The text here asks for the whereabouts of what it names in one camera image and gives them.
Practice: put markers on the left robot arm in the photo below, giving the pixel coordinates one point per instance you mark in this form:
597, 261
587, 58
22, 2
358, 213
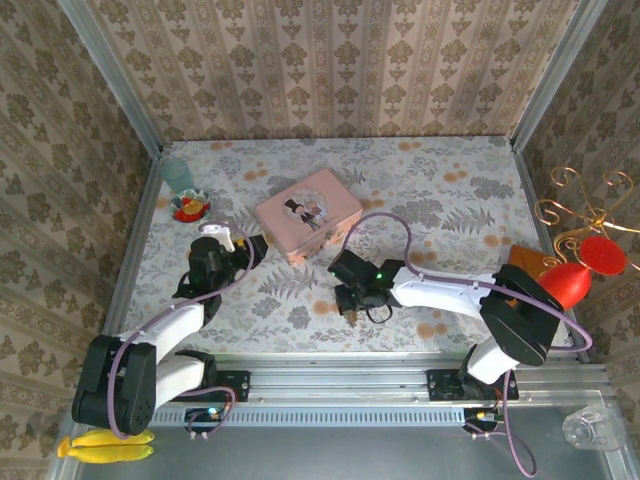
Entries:
170, 325

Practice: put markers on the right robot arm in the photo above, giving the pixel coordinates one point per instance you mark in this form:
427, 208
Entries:
440, 292

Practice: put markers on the red toy fruit slices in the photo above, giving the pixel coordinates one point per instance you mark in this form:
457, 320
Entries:
184, 214

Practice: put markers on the yellow toy lemon slice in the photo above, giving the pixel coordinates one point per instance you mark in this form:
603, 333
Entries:
194, 205

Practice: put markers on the leaf-patterned bowl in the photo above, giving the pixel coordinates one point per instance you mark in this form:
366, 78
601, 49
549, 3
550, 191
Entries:
176, 212

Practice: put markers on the pink tin box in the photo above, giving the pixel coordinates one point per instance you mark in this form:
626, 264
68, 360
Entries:
310, 215

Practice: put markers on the teal plastic cup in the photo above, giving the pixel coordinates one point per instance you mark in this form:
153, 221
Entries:
176, 175

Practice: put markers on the floral tablecloth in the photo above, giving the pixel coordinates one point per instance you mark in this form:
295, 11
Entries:
425, 190

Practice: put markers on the black controller board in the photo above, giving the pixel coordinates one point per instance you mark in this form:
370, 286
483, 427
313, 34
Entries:
480, 417
205, 417

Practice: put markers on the orange wooden board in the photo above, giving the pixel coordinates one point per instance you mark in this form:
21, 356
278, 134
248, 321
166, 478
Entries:
525, 257

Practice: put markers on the yellow toy banana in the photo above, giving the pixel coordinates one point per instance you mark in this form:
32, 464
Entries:
105, 453
142, 437

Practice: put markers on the red egg-shaped ornament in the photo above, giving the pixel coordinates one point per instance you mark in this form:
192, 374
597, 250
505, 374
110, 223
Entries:
567, 285

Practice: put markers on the red round flat ornament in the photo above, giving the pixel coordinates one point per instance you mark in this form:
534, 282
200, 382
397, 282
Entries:
602, 255

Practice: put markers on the clear glass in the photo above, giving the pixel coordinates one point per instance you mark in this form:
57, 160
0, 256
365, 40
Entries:
592, 429

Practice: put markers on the aluminium frame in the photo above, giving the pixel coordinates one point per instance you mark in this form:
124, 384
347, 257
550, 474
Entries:
325, 385

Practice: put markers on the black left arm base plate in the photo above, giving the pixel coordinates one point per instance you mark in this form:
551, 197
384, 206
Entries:
235, 385

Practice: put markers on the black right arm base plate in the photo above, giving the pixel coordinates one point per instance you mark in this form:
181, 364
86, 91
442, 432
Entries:
442, 385

